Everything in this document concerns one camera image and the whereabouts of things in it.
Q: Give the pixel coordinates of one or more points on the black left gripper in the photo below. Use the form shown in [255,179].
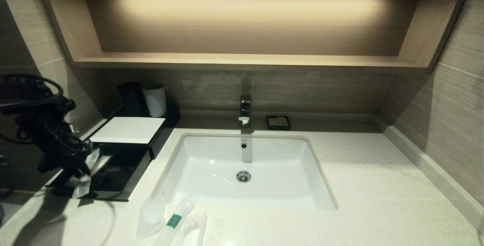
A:
[64,155]

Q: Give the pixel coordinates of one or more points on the long clear packet green print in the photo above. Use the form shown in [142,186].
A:
[81,189]

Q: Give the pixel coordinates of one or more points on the black drawer of box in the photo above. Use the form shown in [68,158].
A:
[121,178]

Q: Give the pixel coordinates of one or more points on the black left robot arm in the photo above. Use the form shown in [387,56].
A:
[38,125]

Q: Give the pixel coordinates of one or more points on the black cup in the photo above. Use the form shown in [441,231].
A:
[130,100]

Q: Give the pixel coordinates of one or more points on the crumpled clear plastic packet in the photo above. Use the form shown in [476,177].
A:
[151,215]

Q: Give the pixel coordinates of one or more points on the white cup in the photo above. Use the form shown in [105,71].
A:
[155,100]

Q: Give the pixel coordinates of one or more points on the toothbrush packet dark green band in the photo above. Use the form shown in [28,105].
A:
[174,221]

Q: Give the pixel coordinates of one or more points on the white ceramic sink basin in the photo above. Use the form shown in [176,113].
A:
[211,170]

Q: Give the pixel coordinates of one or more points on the flat packet with cotton swabs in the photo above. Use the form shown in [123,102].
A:
[194,232]

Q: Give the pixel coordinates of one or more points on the chrome sink drain stopper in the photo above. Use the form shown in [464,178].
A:
[244,177]

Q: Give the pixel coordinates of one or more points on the chrome faucet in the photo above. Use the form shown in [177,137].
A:
[245,110]

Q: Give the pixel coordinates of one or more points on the black soap dish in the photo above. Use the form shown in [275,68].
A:
[270,123]

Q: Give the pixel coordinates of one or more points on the pale soap bar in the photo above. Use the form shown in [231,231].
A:
[280,119]

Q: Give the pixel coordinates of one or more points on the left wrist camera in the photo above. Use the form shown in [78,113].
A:
[73,129]

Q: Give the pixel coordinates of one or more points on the wooden wall shelf niche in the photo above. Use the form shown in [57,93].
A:
[245,27]

